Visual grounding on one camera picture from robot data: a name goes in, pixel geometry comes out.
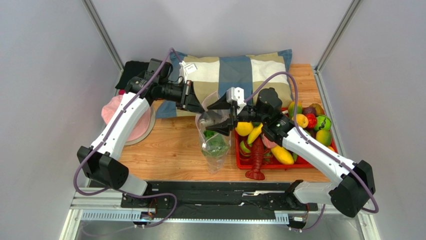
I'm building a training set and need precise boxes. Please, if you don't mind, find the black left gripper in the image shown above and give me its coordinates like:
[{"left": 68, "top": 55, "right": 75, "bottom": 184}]
[{"left": 159, "top": 80, "right": 206, "bottom": 115}]

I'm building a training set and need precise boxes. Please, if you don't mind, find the green toy lettuce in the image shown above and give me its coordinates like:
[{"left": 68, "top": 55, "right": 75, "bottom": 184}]
[{"left": 201, "top": 130, "right": 230, "bottom": 158}]

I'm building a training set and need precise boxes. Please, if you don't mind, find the clear zip top bag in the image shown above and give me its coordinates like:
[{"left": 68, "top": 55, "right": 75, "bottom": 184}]
[{"left": 195, "top": 91, "right": 231, "bottom": 174}]

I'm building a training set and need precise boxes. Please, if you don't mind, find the grey toy fish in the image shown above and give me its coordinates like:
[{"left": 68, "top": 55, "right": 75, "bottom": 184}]
[{"left": 198, "top": 110, "right": 226, "bottom": 127}]

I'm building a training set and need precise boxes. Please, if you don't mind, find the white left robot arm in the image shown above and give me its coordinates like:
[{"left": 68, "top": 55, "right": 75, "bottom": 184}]
[{"left": 77, "top": 58, "right": 204, "bottom": 196}]

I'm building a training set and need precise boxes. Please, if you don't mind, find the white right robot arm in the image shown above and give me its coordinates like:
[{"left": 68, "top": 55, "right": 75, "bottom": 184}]
[{"left": 207, "top": 87, "right": 379, "bottom": 218}]

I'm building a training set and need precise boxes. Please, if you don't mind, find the yellow toy lemon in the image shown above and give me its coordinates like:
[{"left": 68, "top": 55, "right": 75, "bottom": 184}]
[{"left": 235, "top": 122, "right": 254, "bottom": 137}]

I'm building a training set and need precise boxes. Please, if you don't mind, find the yellow toy banana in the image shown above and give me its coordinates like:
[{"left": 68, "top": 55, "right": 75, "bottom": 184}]
[{"left": 247, "top": 123, "right": 263, "bottom": 145}]

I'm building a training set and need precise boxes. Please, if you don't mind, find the red toy lobster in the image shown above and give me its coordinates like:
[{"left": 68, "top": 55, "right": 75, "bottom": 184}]
[{"left": 245, "top": 136, "right": 266, "bottom": 181}]

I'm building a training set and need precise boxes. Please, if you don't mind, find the blue beige checked pillow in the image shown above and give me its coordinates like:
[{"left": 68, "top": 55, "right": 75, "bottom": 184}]
[{"left": 170, "top": 49, "right": 293, "bottom": 107}]

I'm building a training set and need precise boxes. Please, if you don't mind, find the yellow toy corn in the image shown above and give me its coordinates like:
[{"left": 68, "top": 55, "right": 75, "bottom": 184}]
[{"left": 270, "top": 145, "right": 295, "bottom": 165}]

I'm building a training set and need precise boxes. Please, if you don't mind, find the black folded cloth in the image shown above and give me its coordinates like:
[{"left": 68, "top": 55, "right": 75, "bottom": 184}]
[{"left": 115, "top": 60, "right": 149, "bottom": 90}]

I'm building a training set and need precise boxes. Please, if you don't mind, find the pink bucket hat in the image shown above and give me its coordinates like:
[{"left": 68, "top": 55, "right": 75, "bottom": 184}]
[{"left": 100, "top": 94, "right": 157, "bottom": 146}]

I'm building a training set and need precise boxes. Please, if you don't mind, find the red toy bell pepper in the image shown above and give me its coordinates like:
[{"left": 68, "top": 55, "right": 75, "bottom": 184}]
[{"left": 305, "top": 113, "right": 318, "bottom": 129}]

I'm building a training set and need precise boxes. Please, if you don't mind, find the red plastic tray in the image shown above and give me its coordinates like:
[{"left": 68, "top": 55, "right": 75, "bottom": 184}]
[{"left": 233, "top": 107, "right": 338, "bottom": 171}]

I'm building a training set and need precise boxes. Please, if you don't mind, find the green toy watermelon ball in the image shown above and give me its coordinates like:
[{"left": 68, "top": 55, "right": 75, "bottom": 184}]
[{"left": 313, "top": 115, "right": 332, "bottom": 132}]

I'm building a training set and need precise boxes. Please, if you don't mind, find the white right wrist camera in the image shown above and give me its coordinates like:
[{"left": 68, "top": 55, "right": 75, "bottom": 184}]
[{"left": 225, "top": 87, "right": 246, "bottom": 110}]

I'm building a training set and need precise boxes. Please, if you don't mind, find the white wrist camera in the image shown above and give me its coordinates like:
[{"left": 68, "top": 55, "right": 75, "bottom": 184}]
[
  {"left": 179, "top": 61, "right": 198, "bottom": 83},
  {"left": 225, "top": 87, "right": 246, "bottom": 110}
]

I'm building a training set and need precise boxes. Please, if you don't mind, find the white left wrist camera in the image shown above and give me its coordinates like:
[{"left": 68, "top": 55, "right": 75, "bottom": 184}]
[{"left": 179, "top": 61, "right": 198, "bottom": 83}]

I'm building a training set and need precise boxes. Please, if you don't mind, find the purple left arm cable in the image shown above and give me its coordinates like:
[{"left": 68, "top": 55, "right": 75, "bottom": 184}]
[{"left": 72, "top": 47, "right": 182, "bottom": 229}]

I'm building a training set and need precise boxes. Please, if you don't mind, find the black mounting rail base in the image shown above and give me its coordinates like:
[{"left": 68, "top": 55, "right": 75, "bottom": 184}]
[{"left": 120, "top": 181, "right": 319, "bottom": 220}]

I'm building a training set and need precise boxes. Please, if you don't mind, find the white slotted cable duct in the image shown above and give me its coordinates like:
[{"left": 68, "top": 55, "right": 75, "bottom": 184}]
[{"left": 80, "top": 210, "right": 290, "bottom": 225}]

